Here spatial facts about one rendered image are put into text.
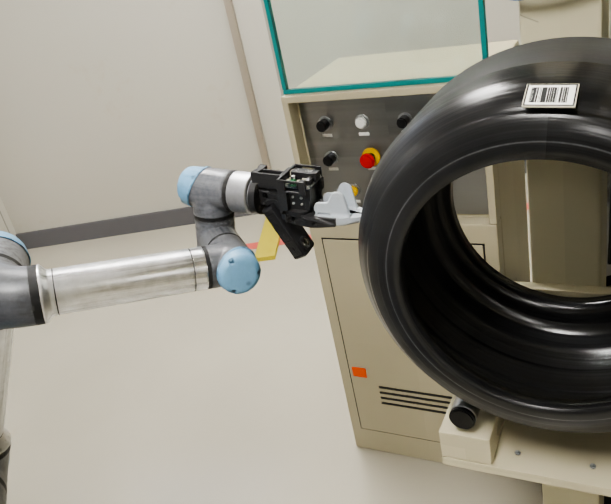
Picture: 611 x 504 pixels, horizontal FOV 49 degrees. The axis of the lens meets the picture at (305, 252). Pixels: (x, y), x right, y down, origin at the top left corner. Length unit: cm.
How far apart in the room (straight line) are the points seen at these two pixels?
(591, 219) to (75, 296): 92
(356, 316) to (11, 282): 122
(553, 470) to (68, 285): 85
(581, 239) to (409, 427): 112
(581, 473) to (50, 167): 400
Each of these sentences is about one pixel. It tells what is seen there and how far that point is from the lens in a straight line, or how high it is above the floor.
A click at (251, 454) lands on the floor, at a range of 255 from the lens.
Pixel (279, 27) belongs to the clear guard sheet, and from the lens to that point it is 182.
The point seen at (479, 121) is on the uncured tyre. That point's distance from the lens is 88.
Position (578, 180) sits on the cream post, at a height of 117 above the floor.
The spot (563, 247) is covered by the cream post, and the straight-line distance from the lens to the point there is 138.
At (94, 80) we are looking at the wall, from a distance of 439.
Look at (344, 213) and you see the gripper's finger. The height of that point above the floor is 125.
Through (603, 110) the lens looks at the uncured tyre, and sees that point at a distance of 87.
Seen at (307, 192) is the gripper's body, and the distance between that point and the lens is 112.
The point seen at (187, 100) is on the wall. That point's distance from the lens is 425.
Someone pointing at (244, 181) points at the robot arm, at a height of 131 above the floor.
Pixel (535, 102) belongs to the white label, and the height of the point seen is 145.
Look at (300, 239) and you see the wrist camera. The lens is 119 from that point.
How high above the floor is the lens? 170
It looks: 27 degrees down
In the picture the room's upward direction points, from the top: 13 degrees counter-clockwise
